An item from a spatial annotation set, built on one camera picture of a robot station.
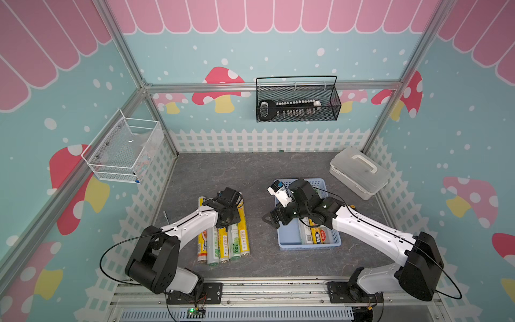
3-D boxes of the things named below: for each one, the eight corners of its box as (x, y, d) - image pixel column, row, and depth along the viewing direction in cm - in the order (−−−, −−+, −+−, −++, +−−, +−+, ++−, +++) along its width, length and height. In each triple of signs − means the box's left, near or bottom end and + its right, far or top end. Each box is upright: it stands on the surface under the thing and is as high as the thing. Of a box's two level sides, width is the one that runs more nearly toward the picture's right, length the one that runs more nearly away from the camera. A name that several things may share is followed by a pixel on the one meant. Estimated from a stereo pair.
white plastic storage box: (363, 204, 101) (374, 189, 91) (325, 173, 114) (332, 157, 104) (383, 187, 108) (395, 171, 98) (346, 159, 121) (353, 143, 110)
